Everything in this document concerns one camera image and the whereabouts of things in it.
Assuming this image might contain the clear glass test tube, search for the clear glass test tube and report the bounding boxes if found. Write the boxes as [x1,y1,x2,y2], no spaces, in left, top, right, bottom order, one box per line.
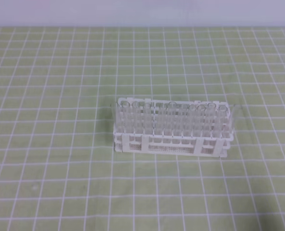
[229,104,242,134]

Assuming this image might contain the white test tube rack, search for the white test tube rack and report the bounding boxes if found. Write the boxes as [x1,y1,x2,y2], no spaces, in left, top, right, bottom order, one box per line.
[113,98,234,157]

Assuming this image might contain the clear test tube far left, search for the clear test tube far left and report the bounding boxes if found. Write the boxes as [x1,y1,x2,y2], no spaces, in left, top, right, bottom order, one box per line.
[111,102,123,133]

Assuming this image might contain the clear test tube far right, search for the clear test tube far right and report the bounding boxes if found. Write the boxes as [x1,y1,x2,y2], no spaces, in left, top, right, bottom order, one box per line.
[213,105,228,138]

